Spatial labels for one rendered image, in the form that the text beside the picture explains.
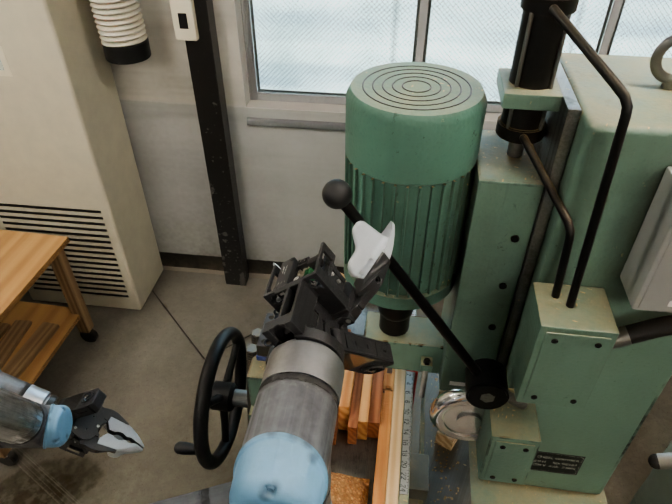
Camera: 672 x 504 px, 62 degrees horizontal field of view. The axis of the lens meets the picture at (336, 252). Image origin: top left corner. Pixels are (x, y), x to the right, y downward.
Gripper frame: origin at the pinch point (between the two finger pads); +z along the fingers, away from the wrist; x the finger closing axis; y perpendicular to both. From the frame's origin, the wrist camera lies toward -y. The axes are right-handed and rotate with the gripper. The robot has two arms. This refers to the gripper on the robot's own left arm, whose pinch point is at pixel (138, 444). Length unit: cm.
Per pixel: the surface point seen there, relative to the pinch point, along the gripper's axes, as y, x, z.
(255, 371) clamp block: -31.7, -5.9, 11.1
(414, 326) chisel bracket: -55, -11, 30
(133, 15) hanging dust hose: -19, -120, -60
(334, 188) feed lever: -82, 4, 1
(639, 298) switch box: -91, 6, 37
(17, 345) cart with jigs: 94, -62, -48
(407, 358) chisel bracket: -52, -7, 31
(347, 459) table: -36.3, 5.7, 30.2
